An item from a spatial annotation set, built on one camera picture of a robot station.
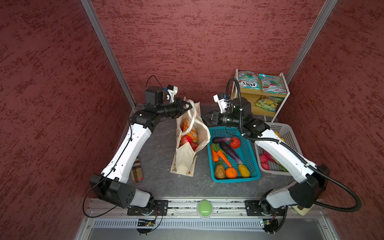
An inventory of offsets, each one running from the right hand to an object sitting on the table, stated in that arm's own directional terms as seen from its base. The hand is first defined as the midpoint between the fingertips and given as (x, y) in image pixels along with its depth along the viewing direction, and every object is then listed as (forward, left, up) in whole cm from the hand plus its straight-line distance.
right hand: (201, 119), depth 69 cm
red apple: (+1, +10, -19) cm, 21 cm away
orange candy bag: (+7, +5, -21) cm, 23 cm away
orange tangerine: (-16, -16, -29) cm, 37 cm away
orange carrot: (-3, -13, -32) cm, 34 cm away
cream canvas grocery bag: (-10, +10, -24) cm, 28 cm away
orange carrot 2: (-4, -9, -31) cm, 33 cm away
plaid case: (-12, +38, -30) cm, 50 cm away
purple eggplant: (-2, -19, -31) cm, 37 cm away
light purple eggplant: (+8, -14, -31) cm, 34 cm away
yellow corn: (-15, -24, -29) cm, 41 cm away
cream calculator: (-34, -50, -33) cm, 69 cm away
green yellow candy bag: (+25, -47, -15) cm, 55 cm away
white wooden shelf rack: (+19, -31, -2) cm, 36 cm away
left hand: (+3, +4, +4) cm, 6 cm away
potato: (-14, -10, -29) cm, 34 cm away
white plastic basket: (+12, -57, -29) cm, 65 cm away
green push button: (-32, -1, -32) cm, 45 cm away
